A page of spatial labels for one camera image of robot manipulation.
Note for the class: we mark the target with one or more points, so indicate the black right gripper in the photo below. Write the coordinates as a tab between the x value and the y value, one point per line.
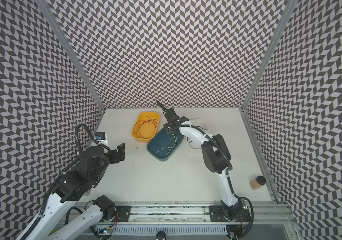
170	114

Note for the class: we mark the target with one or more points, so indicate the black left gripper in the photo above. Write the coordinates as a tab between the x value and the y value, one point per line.
116	158

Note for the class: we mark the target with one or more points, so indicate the teal plastic bin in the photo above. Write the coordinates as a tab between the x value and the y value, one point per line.
163	145

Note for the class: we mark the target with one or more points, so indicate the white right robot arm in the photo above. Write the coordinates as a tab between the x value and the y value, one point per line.
217	158

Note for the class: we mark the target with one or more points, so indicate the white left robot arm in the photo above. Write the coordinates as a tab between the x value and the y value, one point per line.
58	218

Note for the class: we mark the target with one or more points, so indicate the yellow plastic bin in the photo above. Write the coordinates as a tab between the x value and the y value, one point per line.
146	126

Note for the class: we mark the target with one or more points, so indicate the white plastic bin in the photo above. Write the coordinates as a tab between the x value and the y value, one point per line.
201	124

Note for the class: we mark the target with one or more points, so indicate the brown jar black lid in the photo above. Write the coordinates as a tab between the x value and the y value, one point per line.
257	182

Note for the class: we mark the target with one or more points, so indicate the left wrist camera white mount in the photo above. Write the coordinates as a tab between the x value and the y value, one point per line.
101	138

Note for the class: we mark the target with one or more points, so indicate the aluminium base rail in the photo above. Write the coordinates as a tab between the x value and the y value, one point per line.
191	218

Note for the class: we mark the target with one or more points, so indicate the aluminium corner post left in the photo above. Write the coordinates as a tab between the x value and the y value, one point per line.
48	15

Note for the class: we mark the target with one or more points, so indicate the aluminium corner post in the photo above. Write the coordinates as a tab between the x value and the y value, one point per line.
48	15
288	11

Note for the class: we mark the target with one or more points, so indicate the aluminium corner post right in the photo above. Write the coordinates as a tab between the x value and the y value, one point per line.
288	11

